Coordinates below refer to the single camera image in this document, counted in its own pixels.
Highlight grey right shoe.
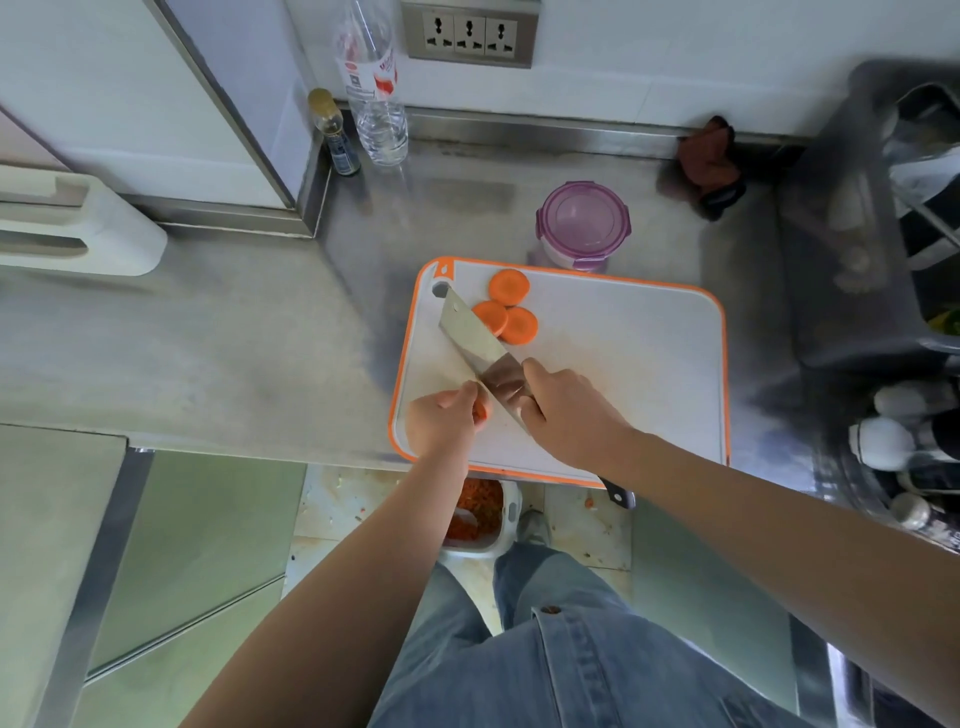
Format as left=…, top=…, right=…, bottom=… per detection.
left=515, top=509, right=553, bottom=549

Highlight black-handled kitchen knife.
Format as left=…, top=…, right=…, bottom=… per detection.
left=438, top=288, right=637, bottom=511

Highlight white orange-rimmed cutting board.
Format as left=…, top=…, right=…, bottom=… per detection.
left=387, top=256, right=731, bottom=490

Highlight person's right hand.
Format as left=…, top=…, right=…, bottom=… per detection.
left=519, top=357, right=639, bottom=474

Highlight grey wall socket panel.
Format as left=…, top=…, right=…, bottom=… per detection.
left=399, top=0, right=543, bottom=70

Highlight blue denim trousers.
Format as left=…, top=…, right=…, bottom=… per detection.
left=367, top=541, right=639, bottom=728

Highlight white and black bag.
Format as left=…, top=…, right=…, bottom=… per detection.
left=881, top=82, right=960, bottom=271

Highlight pale green cabinet front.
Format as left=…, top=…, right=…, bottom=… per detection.
left=629, top=498, right=798, bottom=714
left=74, top=449, right=309, bottom=728

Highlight pale pink cutting board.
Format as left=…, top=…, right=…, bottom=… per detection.
left=0, top=104, right=73, bottom=174

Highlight clear plastic water bottle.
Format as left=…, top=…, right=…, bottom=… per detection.
left=333, top=0, right=410, bottom=168

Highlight dark red cloth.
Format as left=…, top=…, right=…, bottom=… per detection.
left=676, top=114, right=748, bottom=223

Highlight person's left forearm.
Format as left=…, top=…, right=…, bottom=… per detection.
left=179, top=449, right=481, bottom=728

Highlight round carrot slice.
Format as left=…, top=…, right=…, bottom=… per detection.
left=488, top=268, right=532, bottom=308
left=498, top=307, right=541, bottom=346
left=470, top=299, right=511, bottom=337

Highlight person's right forearm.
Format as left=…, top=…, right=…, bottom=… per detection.
left=599, top=431, right=960, bottom=728

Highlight person's left hand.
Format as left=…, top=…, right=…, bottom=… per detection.
left=404, top=380, right=485, bottom=463

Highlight blue denim shirt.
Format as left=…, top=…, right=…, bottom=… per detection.
left=494, top=603, right=815, bottom=728

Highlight purple lidded container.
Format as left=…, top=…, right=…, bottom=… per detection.
left=535, top=180, right=633, bottom=273

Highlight small gold-capped bottle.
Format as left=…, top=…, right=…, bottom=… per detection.
left=307, top=87, right=363, bottom=178

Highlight group of seasoning bottles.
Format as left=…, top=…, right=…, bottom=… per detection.
left=847, top=378, right=960, bottom=553

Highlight white waste bin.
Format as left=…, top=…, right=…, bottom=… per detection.
left=438, top=478, right=524, bottom=556

